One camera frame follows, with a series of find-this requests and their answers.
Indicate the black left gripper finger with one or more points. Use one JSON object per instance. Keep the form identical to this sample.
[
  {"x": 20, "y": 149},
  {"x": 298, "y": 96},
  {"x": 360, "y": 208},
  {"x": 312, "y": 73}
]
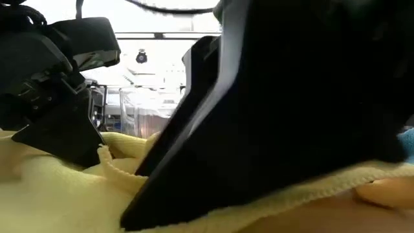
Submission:
[{"x": 68, "y": 136}]

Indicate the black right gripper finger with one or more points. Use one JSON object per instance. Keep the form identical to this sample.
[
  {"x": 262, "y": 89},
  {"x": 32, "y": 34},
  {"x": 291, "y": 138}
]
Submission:
[
  {"x": 203, "y": 64},
  {"x": 275, "y": 129}
]

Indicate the yellow microfiber towel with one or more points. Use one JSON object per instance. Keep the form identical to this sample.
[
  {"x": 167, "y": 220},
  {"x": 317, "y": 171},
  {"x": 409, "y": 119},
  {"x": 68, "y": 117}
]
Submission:
[{"x": 48, "y": 194}]

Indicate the blue microfiber towel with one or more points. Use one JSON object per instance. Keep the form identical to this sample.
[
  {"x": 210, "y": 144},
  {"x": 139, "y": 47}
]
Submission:
[{"x": 407, "y": 145}]

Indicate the black linear ceiling light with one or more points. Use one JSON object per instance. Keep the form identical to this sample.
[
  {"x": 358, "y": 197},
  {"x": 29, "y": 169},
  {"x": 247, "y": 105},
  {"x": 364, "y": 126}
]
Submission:
[{"x": 159, "y": 35}]

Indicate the black ceiling spotlight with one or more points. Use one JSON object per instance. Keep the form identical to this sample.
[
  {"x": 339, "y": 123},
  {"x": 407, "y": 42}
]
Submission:
[{"x": 141, "y": 57}]

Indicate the clear plastic bin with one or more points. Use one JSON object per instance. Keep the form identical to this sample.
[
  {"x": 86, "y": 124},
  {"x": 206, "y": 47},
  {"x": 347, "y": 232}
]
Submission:
[{"x": 142, "y": 113}]

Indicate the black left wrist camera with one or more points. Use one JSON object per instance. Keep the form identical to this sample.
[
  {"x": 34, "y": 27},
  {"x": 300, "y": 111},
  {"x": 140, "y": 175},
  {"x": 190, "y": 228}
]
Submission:
[{"x": 87, "y": 42}]

